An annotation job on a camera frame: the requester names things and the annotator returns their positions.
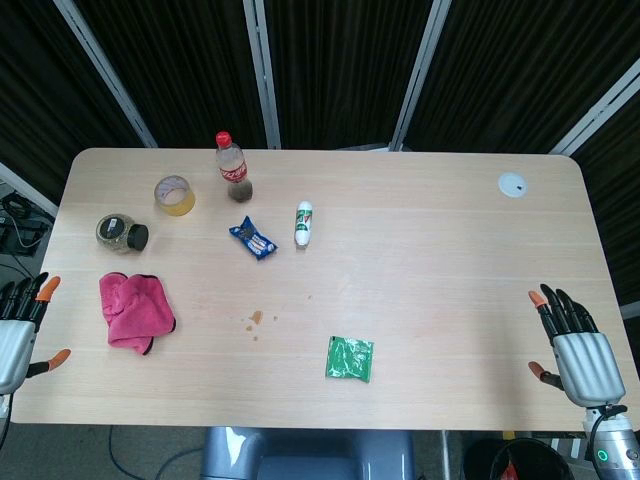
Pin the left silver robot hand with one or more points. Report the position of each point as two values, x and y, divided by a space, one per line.
15 345

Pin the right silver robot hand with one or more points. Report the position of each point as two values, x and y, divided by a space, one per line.
585 365

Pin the pink cloth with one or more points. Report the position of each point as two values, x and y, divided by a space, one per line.
135 315

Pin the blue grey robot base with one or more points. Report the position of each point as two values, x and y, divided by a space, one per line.
305 455

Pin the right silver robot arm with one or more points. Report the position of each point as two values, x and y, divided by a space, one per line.
617 452

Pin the black trash bin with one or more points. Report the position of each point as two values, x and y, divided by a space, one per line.
520 460

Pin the glass jar black lid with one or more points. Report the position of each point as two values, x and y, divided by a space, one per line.
117 232

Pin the yellow tape roll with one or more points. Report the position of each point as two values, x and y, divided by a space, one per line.
175 196

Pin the green tea packet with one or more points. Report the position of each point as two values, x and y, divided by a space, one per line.
349 360

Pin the blue cookie packet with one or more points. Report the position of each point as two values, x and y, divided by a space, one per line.
252 239

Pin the cola bottle red cap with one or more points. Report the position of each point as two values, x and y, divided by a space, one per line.
231 167

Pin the small white bottle green label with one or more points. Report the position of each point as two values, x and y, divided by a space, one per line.
303 222

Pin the white partition post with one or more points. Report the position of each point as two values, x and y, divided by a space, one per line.
420 80
597 112
27 187
262 75
107 75

